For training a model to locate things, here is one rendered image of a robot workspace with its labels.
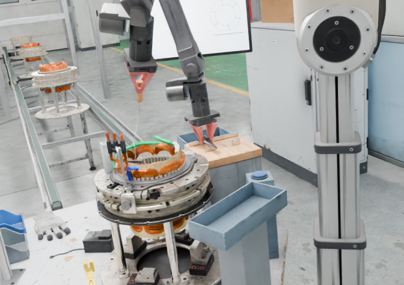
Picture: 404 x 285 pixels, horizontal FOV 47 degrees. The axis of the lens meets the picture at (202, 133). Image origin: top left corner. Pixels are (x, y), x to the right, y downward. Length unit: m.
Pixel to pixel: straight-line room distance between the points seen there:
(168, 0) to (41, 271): 0.92
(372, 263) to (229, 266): 1.75
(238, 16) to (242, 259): 1.40
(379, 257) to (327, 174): 1.75
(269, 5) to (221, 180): 2.75
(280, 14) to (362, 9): 2.93
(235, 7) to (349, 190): 1.30
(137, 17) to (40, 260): 0.90
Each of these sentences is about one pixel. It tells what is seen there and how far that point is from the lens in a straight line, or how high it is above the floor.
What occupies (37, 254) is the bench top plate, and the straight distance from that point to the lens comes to 1.70.
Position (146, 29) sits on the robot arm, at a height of 1.48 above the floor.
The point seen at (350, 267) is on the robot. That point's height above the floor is 0.84.
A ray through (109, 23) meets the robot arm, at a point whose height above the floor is 1.51.
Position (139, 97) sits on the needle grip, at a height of 1.31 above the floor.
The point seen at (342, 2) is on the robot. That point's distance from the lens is 1.03.
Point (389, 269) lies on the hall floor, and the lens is 2.82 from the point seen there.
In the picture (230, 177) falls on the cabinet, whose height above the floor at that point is 1.00.
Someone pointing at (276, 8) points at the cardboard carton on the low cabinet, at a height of 1.31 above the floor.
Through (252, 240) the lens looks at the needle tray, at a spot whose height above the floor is 0.98.
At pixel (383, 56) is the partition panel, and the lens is 3.74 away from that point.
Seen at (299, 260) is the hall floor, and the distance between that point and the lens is 2.84.
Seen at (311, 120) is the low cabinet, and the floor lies 0.53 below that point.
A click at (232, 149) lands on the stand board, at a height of 1.06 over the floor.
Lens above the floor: 1.57
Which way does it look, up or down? 18 degrees down
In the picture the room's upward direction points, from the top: 7 degrees counter-clockwise
